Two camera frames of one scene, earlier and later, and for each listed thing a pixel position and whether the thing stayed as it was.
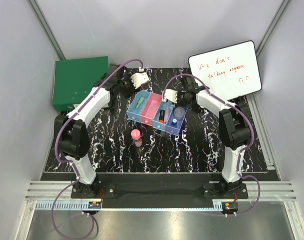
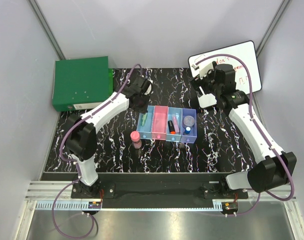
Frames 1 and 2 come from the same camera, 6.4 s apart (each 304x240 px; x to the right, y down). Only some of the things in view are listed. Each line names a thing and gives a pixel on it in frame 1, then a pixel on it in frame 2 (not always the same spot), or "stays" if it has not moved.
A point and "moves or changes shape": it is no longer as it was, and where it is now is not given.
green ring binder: (74, 76) stays
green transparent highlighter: (141, 99) moves or changes shape
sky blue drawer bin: (163, 115) -> (177, 137)
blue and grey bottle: (174, 123) -> (188, 130)
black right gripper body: (184, 99) -> (207, 84)
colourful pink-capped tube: (136, 137) stays
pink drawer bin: (150, 108) -> (160, 122)
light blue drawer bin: (136, 107) moves or changes shape
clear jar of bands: (179, 112) -> (189, 120)
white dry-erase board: (229, 72) stays
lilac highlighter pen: (167, 113) -> (176, 125)
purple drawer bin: (176, 118) -> (189, 138)
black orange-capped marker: (162, 116) -> (171, 127)
